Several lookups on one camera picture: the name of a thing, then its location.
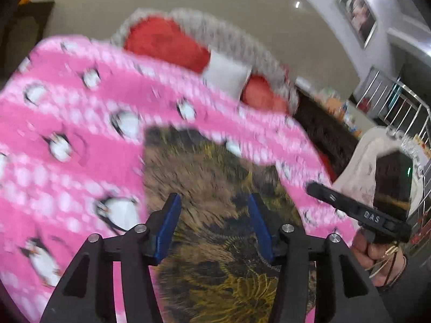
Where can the white chair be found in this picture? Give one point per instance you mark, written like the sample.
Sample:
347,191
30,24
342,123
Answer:
363,161

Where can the small red heart pillow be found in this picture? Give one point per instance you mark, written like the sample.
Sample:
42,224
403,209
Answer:
261,92

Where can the pile of colourful clutter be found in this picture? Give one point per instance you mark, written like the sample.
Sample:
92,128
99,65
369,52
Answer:
341,111

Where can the grey floral ruffled pillow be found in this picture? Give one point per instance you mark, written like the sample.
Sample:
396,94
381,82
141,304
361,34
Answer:
215,28

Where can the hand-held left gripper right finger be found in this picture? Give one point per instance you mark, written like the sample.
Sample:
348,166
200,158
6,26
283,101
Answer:
261,225

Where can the person's right forearm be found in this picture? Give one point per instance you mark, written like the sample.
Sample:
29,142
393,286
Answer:
410,296

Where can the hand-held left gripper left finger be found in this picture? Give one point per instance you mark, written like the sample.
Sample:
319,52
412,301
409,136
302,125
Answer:
166,228

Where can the person's right hand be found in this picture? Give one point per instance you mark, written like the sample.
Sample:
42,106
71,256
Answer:
373,259

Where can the brown black floral garment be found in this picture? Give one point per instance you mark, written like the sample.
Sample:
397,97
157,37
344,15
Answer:
208,181

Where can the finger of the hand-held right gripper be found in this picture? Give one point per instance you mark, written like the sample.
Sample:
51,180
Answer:
350,208

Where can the pink penguin print blanket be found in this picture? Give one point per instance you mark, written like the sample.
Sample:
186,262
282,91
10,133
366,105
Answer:
67,114

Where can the white square pillow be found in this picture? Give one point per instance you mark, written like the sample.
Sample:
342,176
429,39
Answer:
225,72

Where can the dark carved wooden nightstand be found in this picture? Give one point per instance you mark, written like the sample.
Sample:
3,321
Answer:
320,128

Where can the large framed wall picture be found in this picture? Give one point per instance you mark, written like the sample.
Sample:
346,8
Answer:
358,10

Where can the dark wooden cabinet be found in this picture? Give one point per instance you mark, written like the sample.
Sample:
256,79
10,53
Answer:
20,30

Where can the large red heart pillow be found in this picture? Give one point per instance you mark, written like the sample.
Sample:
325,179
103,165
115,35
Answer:
161,43

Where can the metal railing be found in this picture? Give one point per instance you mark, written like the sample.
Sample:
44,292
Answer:
400,107

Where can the yellow rubber band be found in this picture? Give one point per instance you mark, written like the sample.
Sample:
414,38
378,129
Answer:
390,249

